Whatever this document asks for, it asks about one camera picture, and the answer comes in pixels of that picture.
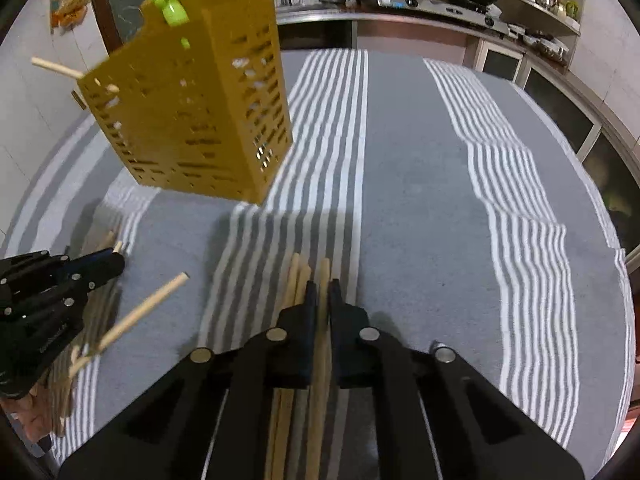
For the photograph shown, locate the wooden chopstick pair on table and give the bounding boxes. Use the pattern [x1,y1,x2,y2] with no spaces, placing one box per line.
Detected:
[265,252,310,479]

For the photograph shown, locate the corner wall shelf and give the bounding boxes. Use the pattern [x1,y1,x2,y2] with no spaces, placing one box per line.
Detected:
[472,0,586,66]

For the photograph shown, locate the grey white striped tablecloth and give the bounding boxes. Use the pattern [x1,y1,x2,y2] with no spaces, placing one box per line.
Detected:
[1,50,639,476]

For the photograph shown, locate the hanging snack bags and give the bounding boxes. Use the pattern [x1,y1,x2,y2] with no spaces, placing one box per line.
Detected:
[49,0,90,32]

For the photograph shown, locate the steel gas stove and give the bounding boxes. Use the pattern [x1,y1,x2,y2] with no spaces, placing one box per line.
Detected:
[356,0,509,36]

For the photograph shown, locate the wooden chopstick in holder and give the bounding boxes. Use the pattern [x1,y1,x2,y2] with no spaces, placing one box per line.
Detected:
[30,56,122,96]

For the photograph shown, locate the green plastic utensil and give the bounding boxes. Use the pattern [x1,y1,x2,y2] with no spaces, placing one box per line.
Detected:
[151,0,190,44]

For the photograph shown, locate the person's left hand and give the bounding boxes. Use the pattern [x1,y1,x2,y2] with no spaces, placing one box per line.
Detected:
[1,382,67,443]

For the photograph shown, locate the yellow perforated utensil holder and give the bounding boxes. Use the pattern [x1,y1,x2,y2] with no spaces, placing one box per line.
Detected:
[78,0,293,204]

